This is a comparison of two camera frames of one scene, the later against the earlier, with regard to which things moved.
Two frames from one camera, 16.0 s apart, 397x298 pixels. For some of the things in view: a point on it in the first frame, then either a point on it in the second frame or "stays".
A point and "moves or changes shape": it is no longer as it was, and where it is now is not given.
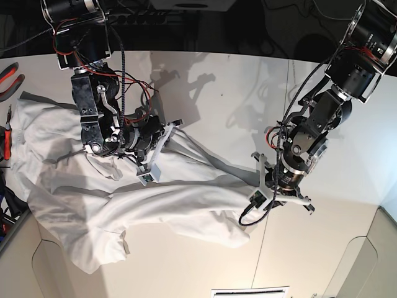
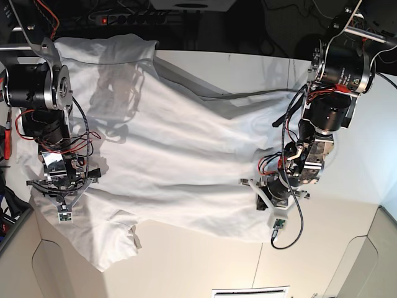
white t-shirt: [99, 203] moves or changes shape
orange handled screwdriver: [7, 136] stays
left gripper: [146, 135] → [64, 187]
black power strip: [146, 20] stays
